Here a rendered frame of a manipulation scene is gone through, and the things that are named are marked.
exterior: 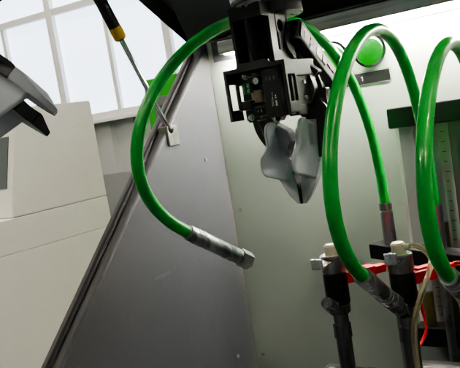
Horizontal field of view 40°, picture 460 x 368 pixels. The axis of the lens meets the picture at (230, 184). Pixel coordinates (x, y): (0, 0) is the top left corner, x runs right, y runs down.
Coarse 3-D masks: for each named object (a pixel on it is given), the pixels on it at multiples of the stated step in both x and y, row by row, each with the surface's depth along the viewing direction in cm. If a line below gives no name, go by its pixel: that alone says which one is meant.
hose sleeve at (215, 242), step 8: (192, 232) 71; (200, 232) 71; (192, 240) 71; (200, 240) 71; (208, 240) 72; (216, 240) 73; (208, 248) 72; (216, 248) 73; (224, 248) 73; (232, 248) 74; (224, 256) 74; (232, 256) 74; (240, 256) 74
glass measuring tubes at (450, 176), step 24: (408, 120) 91; (456, 120) 88; (408, 144) 92; (456, 144) 88; (408, 168) 92; (456, 168) 89; (408, 192) 93; (456, 192) 90; (408, 216) 96; (456, 216) 92; (456, 240) 93; (432, 288) 95; (432, 312) 94; (456, 312) 93; (432, 336) 94; (456, 336) 92
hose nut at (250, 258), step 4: (244, 252) 75; (248, 252) 76; (244, 256) 75; (248, 256) 75; (252, 256) 75; (244, 260) 75; (248, 260) 75; (252, 260) 75; (236, 264) 75; (240, 264) 75; (244, 264) 75; (248, 264) 75; (252, 264) 75; (244, 268) 76; (248, 268) 76
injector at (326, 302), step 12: (336, 264) 73; (324, 276) 74; (336, 276) 73; (336, 288) 73; (348, 288) 74; (324, 300) 72; (336, 300) 73; (348, 300) 74; (336, 312) 72; (348, 312) 74; (336, 324) 74; (348, 324) 74; (336, 336) 75; (348, 336) 74; (348, 348) 74; (348, 360) 74
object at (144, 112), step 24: (216, 24) 73; (192, 48) 71; (336, 48) 84; (168, 72) 69; (144, 96) 68; (360, 96) 87; (144, 120) 68; (144, 168) 68; (144, 192) 68; (384, 192) 89; (168, 216) 69
